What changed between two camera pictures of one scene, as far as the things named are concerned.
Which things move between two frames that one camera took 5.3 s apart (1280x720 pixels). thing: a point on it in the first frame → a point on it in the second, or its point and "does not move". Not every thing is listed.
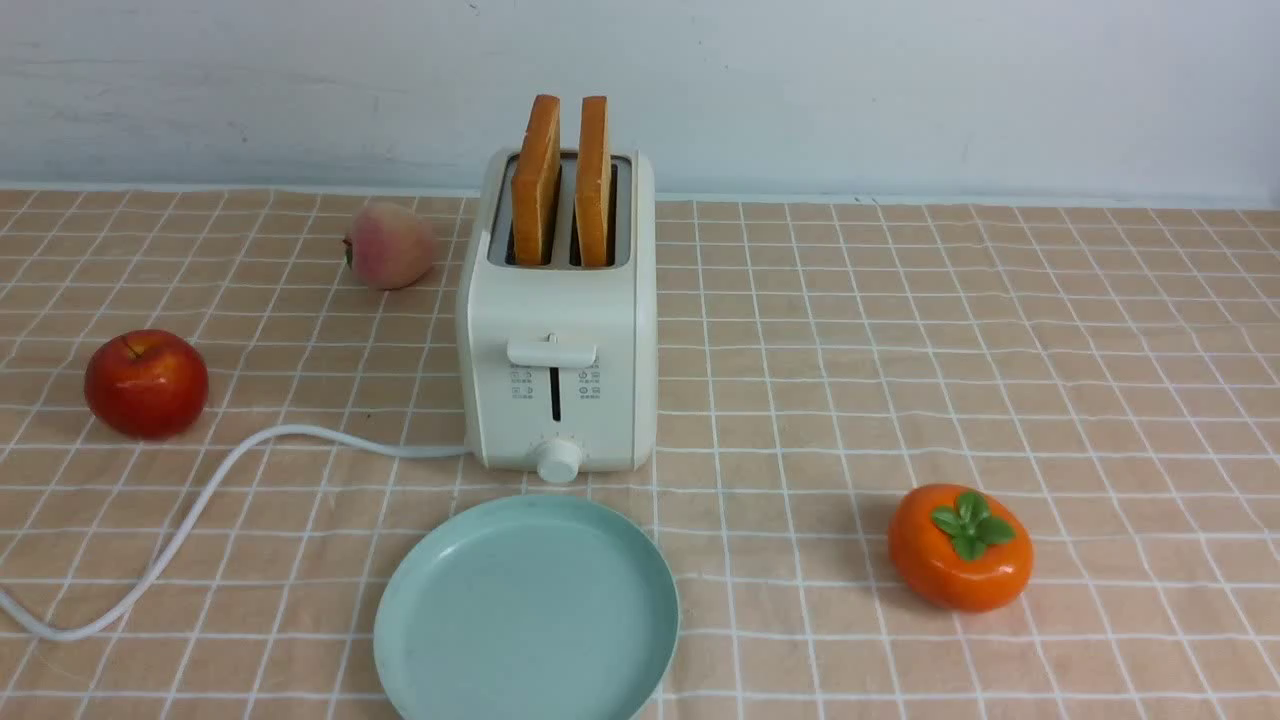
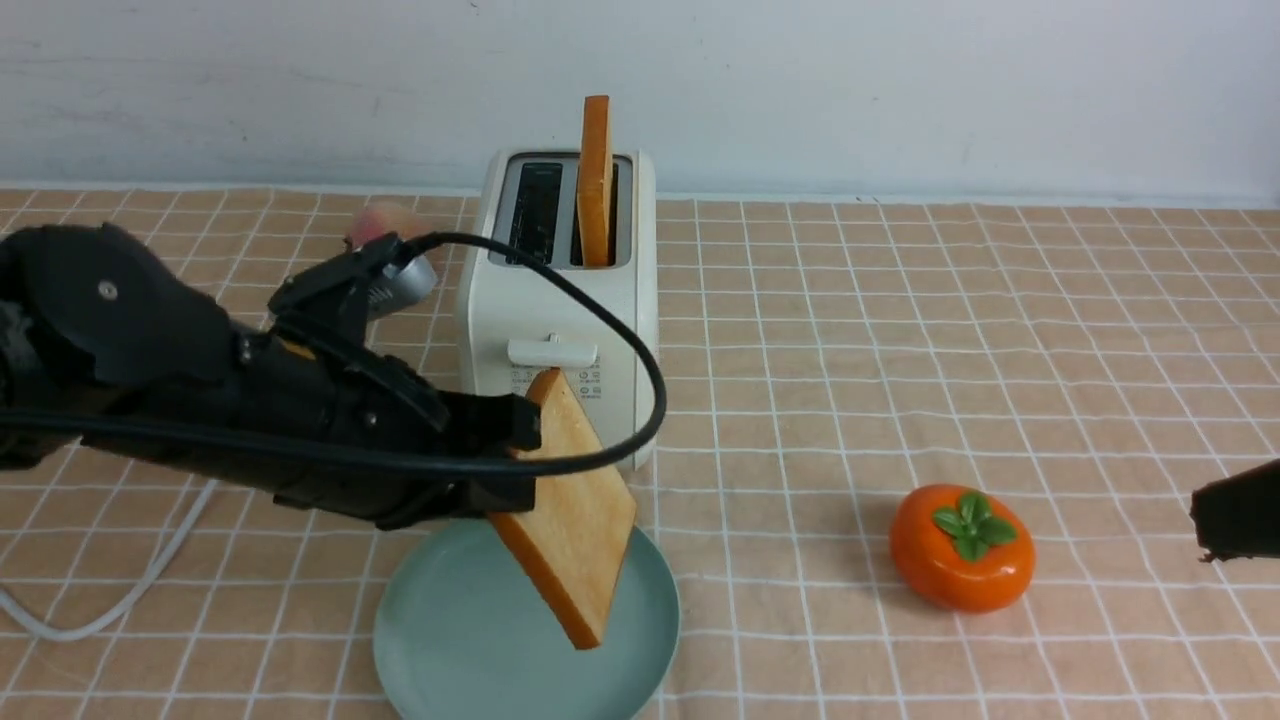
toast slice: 594,183 does not move
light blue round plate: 528,607 does not move
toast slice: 536,182 → 574,539
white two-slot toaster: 559,360 does not move
